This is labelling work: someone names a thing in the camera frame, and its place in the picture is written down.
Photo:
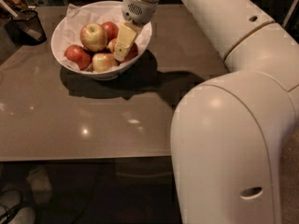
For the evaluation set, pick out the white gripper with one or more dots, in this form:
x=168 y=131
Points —
x=136 y=10

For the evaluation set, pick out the red apple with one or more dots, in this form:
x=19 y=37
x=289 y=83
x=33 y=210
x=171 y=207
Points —
x=78 y=55
x=112 y=30
x=133 y=52

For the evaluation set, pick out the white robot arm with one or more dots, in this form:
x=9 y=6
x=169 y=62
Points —
x=227 y=133

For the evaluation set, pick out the white robot base below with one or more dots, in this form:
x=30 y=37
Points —
x=16 y=207

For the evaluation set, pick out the yellow-red apple on top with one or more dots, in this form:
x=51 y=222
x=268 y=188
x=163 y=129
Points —
x=93 y=37

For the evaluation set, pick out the yellow apple at front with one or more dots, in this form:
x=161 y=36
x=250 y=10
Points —
x=102 y=62

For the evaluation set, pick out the white bowl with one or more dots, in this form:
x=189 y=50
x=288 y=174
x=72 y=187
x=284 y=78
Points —
x=124 y=68

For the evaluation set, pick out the white paper liner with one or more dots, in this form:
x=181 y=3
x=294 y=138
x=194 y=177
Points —
x=78 y=19

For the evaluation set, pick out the black mesh pen cup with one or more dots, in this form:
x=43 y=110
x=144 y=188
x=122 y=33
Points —
x=26 y=29

